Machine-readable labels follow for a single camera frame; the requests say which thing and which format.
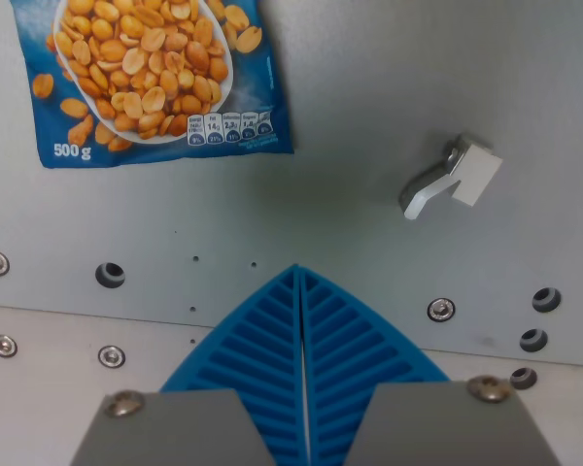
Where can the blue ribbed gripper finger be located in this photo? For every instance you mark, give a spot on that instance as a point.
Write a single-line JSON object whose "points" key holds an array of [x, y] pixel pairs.
{"points": [[252, 349], [350, 349]]}

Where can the white block with metal lever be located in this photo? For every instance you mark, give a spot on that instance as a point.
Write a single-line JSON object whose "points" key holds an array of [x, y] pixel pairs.
{"points": [[469, 175]]}

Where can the blue peanut bag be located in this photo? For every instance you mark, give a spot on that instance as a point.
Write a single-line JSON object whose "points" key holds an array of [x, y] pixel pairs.
{"points": [[150, 82]]}

